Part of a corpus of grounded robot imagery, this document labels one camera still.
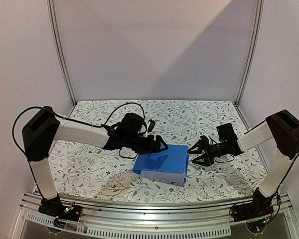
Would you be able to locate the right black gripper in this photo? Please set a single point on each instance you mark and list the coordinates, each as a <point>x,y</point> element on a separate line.
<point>205,150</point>

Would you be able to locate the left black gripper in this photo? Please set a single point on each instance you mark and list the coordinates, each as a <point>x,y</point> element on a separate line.
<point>150,149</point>

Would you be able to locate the blue ring binder folder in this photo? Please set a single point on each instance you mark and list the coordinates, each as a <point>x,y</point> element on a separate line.
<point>173,160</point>

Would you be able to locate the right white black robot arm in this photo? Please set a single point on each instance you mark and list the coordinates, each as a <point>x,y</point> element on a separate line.
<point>277,134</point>

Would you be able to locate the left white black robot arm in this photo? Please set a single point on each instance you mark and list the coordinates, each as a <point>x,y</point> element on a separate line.
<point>47,126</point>

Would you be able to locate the floral patterned tablecloth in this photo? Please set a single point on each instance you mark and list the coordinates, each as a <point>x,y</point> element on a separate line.
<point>90,172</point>

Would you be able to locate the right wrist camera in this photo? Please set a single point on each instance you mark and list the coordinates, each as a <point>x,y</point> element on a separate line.
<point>206,141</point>

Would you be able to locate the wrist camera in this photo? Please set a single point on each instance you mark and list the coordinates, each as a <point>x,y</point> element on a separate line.
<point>206,141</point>
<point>149,127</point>

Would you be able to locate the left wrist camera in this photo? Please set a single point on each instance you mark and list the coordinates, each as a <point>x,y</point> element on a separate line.
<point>149,127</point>

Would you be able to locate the aluminium front rail frame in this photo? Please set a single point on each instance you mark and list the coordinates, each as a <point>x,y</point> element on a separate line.
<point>102,219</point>

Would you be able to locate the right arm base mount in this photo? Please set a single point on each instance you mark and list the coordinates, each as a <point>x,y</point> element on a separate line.
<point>258,213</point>

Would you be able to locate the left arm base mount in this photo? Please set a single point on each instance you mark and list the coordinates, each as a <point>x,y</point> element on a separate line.
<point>60,212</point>

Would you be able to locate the right aluminium vertical post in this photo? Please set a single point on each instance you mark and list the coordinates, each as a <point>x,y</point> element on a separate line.
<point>251,51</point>

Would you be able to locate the aluminium vertical post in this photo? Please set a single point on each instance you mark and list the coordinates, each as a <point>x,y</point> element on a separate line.
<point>251,51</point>
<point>59,51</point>

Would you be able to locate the left aluminium vertical post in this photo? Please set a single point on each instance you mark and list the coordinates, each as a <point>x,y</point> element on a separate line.
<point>59,51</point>

